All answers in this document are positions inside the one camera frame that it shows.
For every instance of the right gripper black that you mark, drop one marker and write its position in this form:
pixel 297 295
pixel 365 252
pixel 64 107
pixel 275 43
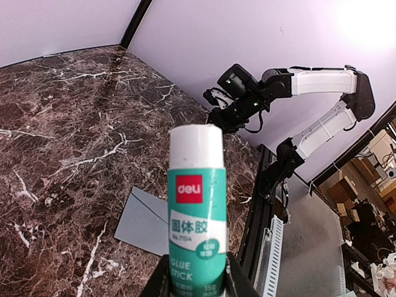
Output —
pixel 230 119

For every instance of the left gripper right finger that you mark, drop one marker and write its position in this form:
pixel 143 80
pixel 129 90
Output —
pixel 236 282

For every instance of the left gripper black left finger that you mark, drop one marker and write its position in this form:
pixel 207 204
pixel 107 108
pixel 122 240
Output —
pixel 158 285

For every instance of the grey envelope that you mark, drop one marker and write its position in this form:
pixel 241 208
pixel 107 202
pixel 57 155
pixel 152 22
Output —
pixel 144 223

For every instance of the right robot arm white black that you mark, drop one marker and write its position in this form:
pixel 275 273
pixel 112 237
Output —
pixel 334 99

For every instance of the white slotted cable duct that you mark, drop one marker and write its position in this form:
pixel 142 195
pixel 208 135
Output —
pixel 274 258

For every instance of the black front table rail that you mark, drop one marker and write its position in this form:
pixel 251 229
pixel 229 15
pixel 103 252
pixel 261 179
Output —
pixel 260 214

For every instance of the black right frame post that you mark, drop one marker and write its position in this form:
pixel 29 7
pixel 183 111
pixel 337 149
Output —
pixel 135 22

